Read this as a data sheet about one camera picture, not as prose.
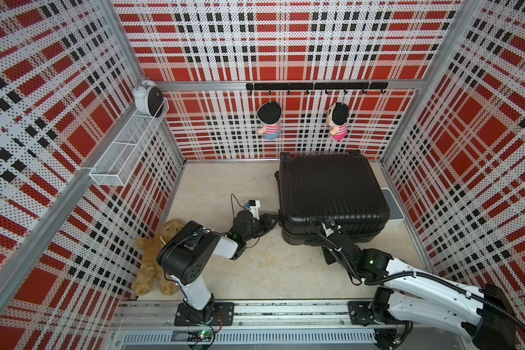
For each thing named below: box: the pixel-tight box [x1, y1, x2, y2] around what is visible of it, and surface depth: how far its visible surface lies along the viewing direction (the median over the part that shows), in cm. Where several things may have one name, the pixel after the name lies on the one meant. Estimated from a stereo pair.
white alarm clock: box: [132, 79, 165, 118], surface depth 80 cm
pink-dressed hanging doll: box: [325, 102, 350, 141], surface depth 97 cm
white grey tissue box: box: [380, 187, 406, 227], surface depth 97 cm
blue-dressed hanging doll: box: [255, 101, 283, 140], surface depth 98 cm
